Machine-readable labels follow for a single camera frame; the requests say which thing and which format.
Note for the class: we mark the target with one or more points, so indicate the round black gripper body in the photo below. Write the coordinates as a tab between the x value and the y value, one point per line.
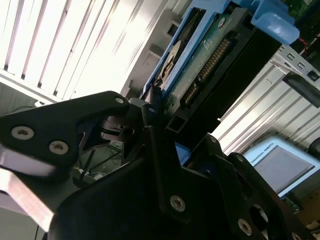
117	207

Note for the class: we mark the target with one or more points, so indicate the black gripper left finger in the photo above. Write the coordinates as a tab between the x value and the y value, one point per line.
45	127

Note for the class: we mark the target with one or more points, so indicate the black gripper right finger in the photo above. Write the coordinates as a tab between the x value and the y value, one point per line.
250	200

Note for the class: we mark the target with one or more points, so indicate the hard disk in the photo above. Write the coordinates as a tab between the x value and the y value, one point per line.
212	50

